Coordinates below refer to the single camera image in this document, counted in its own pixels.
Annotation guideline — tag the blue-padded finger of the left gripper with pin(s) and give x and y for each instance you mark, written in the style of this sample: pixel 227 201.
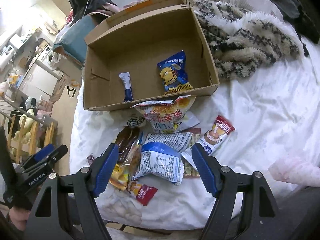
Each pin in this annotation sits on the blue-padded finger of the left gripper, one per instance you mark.
pixel 36 158

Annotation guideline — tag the teal lined cardboard box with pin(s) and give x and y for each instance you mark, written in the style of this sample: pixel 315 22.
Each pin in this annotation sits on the teal lined cardboard box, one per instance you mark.
pixel 70 42

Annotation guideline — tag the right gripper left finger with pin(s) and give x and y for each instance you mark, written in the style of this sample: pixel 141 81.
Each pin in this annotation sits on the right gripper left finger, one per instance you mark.
pixel 102 169

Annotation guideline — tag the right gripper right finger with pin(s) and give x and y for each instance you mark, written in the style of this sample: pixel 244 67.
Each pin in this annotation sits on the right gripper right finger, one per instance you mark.
pixel 209 169

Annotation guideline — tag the brown cardboard box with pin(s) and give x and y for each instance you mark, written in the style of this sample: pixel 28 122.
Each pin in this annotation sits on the brown cardboard box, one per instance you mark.
pixel 134 41

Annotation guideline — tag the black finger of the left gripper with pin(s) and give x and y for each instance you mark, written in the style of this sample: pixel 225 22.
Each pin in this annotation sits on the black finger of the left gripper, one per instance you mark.
pixel 52 158

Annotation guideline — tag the white washing machine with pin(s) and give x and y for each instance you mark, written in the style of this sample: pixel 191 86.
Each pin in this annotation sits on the white washing machine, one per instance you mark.
pixel 46 55

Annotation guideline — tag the blue white snack bag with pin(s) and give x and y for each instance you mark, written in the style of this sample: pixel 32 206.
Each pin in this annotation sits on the blue white snack bag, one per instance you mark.
pixel 162 161

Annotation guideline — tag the blue bear snack bag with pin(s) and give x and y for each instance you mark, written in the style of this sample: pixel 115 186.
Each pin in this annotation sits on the blue bear snack bag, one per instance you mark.
pixel 173 74

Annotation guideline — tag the small red food sachet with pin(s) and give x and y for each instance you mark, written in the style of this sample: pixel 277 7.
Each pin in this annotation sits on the small red food sachet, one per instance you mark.
pixel 141 192

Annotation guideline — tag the brown chocolate bar wrapper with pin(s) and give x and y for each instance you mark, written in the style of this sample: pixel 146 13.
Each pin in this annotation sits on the brown chocolate bar wrapper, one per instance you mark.
pixel 125 140

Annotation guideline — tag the yellow snack packet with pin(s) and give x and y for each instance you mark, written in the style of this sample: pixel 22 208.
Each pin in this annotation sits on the yellow snack packet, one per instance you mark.
pixel 125 171

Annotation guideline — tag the wooden chair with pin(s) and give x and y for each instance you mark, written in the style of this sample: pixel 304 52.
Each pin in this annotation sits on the wooden chair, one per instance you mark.
pixel 29 127

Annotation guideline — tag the red white popcorn bag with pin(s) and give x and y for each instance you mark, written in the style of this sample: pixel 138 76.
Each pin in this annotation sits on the red white popcorn bag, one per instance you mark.
pixel 169 116

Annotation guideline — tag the white blue snack stick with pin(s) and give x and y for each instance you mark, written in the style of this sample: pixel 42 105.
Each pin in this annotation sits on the white blue snack stick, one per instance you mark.
pixel 126 79

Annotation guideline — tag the fuzzy patterned blanket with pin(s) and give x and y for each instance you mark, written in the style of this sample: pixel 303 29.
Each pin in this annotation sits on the fuzzy patterned blanket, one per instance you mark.
pixel 241 41

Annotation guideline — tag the left hand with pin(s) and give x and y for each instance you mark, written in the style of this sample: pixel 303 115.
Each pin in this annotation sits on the left hand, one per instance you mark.
pixel 19 217

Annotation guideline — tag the red milk tea sachet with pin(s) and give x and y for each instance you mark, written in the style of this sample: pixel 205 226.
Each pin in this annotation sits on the red milk tea sachet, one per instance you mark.
pixel 218 133

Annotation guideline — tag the dark clothing pile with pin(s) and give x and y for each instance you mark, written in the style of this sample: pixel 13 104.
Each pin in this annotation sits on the dark clothing pile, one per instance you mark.
pixel 292 12

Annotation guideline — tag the white printed snack packet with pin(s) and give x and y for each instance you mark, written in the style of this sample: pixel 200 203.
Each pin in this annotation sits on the white printed snack packet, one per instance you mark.
pixel 177 141

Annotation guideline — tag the white bed sheet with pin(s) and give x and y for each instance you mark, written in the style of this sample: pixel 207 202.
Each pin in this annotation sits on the white bed sheet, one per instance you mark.
pixel 275 114

